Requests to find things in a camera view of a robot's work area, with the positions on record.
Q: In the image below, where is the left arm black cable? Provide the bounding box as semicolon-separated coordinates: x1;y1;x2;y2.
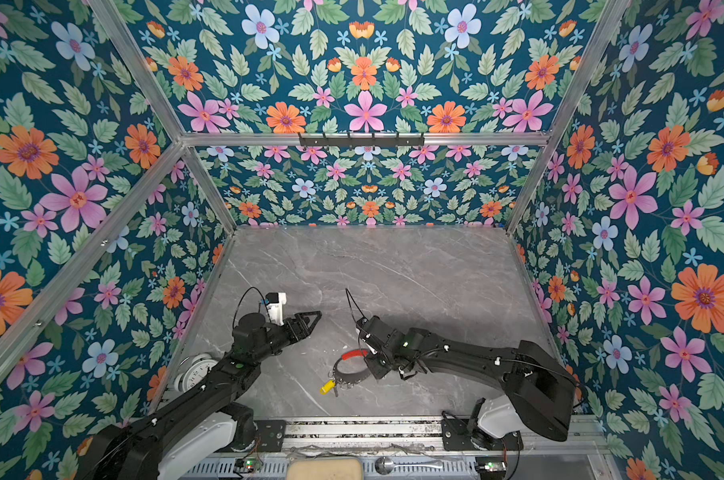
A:
231;286;270;328

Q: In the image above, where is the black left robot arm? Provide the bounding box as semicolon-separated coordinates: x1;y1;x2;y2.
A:
75;311;322;479

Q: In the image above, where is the bunch of keys yellow tag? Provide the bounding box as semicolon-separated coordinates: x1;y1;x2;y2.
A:
320;379;339;397

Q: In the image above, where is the aluminium frame bar left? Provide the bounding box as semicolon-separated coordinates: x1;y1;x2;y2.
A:
0;141;184;386

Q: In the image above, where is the beige pad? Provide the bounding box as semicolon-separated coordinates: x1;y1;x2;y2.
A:
285;458;364;480

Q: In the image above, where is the aluminium frame corner post left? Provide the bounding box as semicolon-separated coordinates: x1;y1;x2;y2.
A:
89;1;236;235

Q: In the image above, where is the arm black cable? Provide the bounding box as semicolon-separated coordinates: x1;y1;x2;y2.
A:
345;288;366;325
231;286;270;328

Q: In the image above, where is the aluminium frame horizontal bar back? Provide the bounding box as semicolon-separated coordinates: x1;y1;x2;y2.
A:
182;132;550;148

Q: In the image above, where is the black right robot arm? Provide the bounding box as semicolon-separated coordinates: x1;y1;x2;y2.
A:
355;316;577;442

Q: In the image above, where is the aluminium frame corner post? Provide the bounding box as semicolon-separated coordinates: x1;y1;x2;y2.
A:
506;0;631;237
89;1;236;235

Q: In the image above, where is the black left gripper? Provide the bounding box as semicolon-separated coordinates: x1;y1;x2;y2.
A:
251;310;322;367

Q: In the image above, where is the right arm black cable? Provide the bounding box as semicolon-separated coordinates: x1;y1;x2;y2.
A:
345;288;366;325

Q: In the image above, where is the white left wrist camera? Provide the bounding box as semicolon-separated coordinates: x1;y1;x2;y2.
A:
265;292;287;326

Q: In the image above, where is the aluminium frame corner post right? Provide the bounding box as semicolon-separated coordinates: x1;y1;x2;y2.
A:
506;0;631;237

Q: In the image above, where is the black hook rack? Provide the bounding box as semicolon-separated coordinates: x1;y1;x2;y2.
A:
298;133;426;148

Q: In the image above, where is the metal spoon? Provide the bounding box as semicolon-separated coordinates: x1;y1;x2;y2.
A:
374;456;444;476

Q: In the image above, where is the white analog clock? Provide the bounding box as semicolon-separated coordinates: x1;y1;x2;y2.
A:
171;353;218;393

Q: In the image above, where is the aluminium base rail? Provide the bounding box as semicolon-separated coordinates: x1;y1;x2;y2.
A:
157;415;609;457

